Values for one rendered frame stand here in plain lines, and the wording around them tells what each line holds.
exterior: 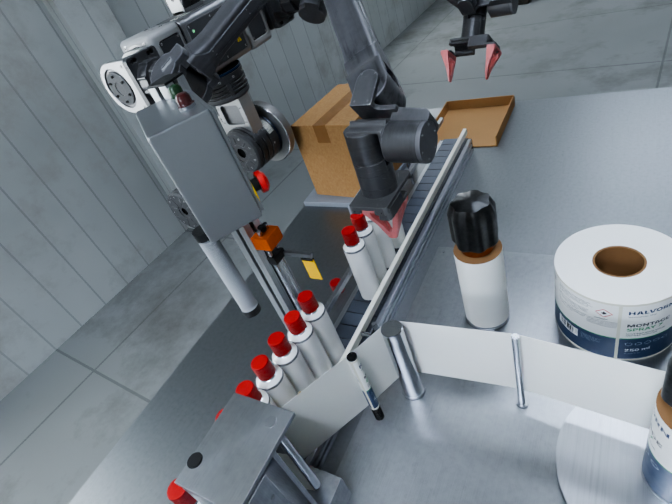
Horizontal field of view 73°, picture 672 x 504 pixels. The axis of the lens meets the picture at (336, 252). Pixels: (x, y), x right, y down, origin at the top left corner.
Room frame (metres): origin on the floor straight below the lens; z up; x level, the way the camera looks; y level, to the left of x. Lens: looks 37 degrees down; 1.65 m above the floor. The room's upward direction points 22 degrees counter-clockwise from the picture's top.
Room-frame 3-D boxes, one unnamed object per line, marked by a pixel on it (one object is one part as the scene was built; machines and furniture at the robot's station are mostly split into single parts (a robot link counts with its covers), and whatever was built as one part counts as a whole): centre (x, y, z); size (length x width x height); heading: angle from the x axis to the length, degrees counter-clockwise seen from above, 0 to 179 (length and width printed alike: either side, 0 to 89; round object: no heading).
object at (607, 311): (0.50, -0.44, 0.95); 0.20 x 0.20 x 0.14
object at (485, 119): (1.50, -0.64, 0.85); 0.30 x 0.26 x 0.04; 139
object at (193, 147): (0.72, 0.15, 1.38); 0.17 x 0.10 x 0.19; 14
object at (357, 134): (0.60, -0.11, 1.36); 0.07 x 0.06 x 0.07; 44
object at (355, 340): (0.94, -0.20, 0.91); 1.07 x 0.01 x 0.02; 139
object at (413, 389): (0.52, -0.04, 0.97); 0.05 x 0.05 x 0.19
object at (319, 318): (0.66, 0.09, 0.98); 0.05 x 0.05 x 0.20
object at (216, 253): (0.69, 0.20, 1.18); 0.04 x 0.04 x 0.21
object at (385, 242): (0.90, -0.12, 0.98); 0.05 x 0.05 x 0.20
